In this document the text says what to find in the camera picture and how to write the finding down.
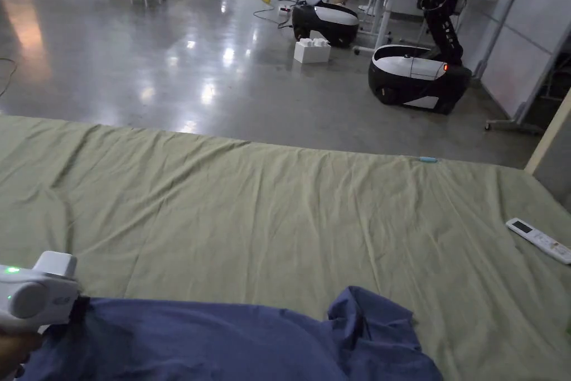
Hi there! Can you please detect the bed with pale green sheet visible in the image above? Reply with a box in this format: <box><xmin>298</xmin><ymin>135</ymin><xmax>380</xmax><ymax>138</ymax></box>
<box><xmin>0</xmin><ymin>115</ymin><xmax>571</xmax><ymax>381</ymax></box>

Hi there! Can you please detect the person's left hand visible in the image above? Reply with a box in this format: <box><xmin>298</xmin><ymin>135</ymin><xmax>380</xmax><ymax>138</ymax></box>
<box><xmin>0</xmin><ymin>331</ymin><xmax>45</xmax><ymax>381</ymax></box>

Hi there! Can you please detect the white and black wheeled robot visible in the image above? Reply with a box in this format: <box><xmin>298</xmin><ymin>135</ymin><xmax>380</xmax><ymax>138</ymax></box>
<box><xmin>367</xmin><ymin>0</ymin><xmax>477</xmax><ymax>114</ymax></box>
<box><xmin>292</xmin><ymin>0</ymin><xmax>391</xmax><ymax>49</ymax></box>

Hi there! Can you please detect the white remote control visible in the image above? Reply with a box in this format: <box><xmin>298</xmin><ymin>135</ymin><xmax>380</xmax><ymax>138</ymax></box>
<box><xmin>505</xmin><ymin>217</ymin><xmax>571</xmax><ymax>266</ymax></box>

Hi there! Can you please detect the white foam box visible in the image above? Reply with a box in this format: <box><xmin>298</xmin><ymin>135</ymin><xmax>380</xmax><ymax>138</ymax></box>
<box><xmin>293</xmin><ymin>37</ymin><xmax>332</xmax><ymax>65</ymax></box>

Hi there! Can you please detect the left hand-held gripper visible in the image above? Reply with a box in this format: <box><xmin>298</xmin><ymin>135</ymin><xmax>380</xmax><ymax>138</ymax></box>
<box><xmin>0</xmin><ymin>251</ymin><xmax>93</xmax><ymax>334</ymax></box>

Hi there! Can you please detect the dark blue shirt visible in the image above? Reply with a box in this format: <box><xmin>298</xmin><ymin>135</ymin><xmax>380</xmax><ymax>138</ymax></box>
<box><xmin>16</xmin><ymin>285</ymin><xmax>445</xmax><ymax>381</ymax></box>

